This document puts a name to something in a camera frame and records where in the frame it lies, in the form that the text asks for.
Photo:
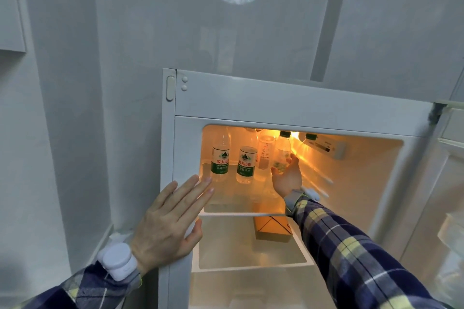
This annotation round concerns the person's left hand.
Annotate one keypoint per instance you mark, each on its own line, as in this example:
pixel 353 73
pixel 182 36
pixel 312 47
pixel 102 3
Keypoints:
pixel 163 229

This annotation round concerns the person's right hand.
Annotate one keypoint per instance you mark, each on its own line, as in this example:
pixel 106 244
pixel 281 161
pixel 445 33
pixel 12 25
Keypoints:
pixel 290 182

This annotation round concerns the person's left middle finger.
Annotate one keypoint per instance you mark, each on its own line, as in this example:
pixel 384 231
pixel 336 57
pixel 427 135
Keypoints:
pixel 195 197

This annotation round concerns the person's left thumb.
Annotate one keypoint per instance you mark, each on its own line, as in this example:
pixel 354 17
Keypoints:
pixel 195 233

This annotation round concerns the person's left little finger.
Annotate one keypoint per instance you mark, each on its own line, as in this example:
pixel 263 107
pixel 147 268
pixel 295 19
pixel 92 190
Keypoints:
pixel 165 194

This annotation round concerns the person's right thumb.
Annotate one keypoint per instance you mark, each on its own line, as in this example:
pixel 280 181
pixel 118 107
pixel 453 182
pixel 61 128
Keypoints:
pixel 277 172

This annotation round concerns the clear bottle green cap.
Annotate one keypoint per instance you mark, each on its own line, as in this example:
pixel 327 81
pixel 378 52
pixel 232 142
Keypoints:
pixel 282 155

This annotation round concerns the person's right forearm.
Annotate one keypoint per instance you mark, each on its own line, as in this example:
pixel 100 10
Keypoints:
pixel 355 258

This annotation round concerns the person's left forearm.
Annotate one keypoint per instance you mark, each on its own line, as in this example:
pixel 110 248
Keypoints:
pixel 94 290

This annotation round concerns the clear unlabelled plastic bottle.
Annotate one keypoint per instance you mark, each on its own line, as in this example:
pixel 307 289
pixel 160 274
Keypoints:
pixel 265 155

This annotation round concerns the green label water bottle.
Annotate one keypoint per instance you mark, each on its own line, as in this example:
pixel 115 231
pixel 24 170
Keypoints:
pixel 247 165
pixel 220 160

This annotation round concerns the white wrist tracker grey band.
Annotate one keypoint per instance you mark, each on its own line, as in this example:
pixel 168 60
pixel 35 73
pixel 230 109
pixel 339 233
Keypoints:
pixel 310 193

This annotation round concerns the glass refrigerator shelf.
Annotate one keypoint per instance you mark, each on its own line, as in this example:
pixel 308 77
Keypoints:
pixel 235 203

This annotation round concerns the white thermostat control box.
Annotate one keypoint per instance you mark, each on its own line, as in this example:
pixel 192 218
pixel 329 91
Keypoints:
pixel 328 146

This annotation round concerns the orange cardboard box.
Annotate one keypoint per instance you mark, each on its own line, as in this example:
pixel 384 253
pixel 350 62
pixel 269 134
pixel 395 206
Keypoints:
pixel 272 229

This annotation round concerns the white refrigerator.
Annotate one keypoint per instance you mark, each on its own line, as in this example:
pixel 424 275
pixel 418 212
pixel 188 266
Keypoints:
pixel 290 102

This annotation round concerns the white refrigerator door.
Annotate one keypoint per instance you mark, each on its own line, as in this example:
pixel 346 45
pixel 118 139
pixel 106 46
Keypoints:
pixel 435 193

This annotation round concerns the white wall cabinet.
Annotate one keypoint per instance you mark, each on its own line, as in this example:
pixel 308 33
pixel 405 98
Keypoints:
pixel 11 4

